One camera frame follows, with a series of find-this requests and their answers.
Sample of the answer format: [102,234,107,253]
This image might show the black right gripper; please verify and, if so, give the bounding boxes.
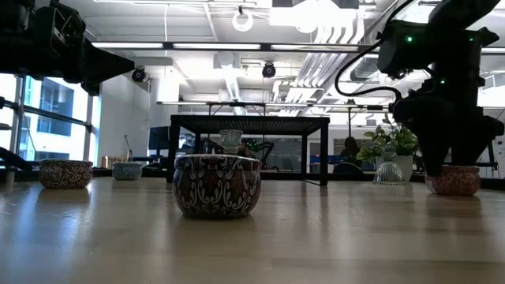
[393,70,505,178]

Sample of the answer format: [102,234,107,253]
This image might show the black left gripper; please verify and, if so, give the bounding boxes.
[0,37,136,97]

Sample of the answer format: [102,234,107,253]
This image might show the red pink patterned tin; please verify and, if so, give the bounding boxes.
[425,164,481,197]

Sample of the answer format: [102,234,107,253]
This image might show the clear glass candlestick holder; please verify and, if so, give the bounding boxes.
[372,144,407,186]
[219,129,245,155]

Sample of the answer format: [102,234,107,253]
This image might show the blue glitter ball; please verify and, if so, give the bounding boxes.
[111,161,144,181]

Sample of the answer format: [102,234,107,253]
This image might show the maroon patterned candle tin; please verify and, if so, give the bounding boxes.
[38,158,95,190]

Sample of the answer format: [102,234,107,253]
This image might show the green potted plant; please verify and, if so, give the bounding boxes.
[356,122,420,183]

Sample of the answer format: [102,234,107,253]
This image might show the dark computer monitor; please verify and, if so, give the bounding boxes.
[148,125,171,151]

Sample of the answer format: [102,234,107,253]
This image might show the copper canisters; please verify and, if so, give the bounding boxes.
[101,155,124,170]

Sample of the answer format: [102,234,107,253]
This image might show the person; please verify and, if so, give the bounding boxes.
[341,136,361,159]
[238,142,257,158]

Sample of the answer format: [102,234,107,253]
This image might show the dark office chair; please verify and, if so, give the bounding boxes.
[332,161,365,174]

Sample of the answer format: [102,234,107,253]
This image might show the long ceiling light bar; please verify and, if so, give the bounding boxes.
[91,41,361,52]

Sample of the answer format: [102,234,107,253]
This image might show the black perforated metal shelf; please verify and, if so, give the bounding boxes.
[166,114,331,186]

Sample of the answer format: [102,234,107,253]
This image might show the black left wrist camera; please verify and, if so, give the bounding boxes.
[33,2,87,45]

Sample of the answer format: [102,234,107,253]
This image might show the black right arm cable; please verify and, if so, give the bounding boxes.
[334,0,415,99]

